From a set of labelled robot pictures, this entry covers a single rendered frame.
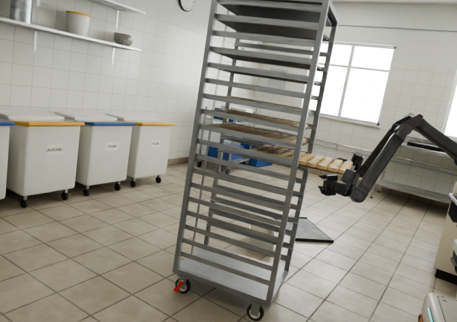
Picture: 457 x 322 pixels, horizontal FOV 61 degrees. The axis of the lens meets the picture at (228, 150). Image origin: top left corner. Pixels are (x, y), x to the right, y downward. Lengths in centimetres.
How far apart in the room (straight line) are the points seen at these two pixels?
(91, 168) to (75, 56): 126
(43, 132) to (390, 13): 545
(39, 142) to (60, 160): 28
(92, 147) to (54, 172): 43
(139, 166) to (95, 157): 65
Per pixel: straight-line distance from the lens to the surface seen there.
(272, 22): 218
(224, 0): 230
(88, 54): 462
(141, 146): 441
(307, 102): 206
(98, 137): 398
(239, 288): 243
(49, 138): 367
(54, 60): 439
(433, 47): 681
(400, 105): 677
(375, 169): 193
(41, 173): 371
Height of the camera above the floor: 131
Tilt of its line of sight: 9 degrees down
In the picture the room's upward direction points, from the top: 9 degrees clockwise
